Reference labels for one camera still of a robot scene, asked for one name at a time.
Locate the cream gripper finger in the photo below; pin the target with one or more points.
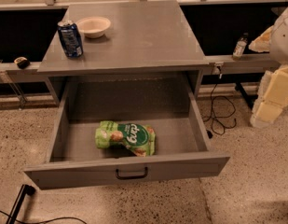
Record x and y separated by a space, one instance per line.
272 97
261 43

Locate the green rice chip bag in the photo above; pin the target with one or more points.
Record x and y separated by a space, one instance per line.
137 138

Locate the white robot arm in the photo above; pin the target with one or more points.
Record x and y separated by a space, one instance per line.
278 49

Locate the open grey top drawer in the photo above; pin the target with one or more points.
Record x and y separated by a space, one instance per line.
166 103

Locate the grey cabinet counter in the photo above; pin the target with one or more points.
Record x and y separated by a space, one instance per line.
143 38

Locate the small clear bottle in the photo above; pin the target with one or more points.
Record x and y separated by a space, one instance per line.
240 47

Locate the white paper bowl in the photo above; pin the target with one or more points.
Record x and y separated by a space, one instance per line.
93 27

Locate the blue soda can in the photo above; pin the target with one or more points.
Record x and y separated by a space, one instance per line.
70 39

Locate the black yellow tape measure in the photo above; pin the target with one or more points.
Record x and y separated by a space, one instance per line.
22 62

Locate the grey metal side rail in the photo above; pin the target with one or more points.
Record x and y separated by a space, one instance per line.
248 64

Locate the black drawer handle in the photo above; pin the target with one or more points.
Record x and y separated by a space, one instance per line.
131 175

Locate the black stand leg with cable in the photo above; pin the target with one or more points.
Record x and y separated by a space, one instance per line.
12 216

